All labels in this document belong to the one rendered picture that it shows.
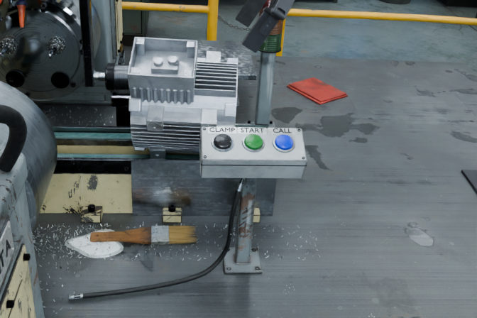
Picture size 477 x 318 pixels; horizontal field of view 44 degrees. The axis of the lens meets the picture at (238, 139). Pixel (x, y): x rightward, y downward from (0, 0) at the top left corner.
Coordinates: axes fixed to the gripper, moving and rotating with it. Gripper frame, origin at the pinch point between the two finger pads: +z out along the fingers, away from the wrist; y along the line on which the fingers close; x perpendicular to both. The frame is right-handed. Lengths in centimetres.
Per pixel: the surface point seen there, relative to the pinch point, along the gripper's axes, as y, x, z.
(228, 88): -0.4, 3.4, 11.6
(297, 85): -64, 41, 21
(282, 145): 19.5, 10.4, 8.6
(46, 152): 22.0, -21.0, 27.4
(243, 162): 21.3, 5.9, 13.8
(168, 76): 2.4, -7.9, 14.3
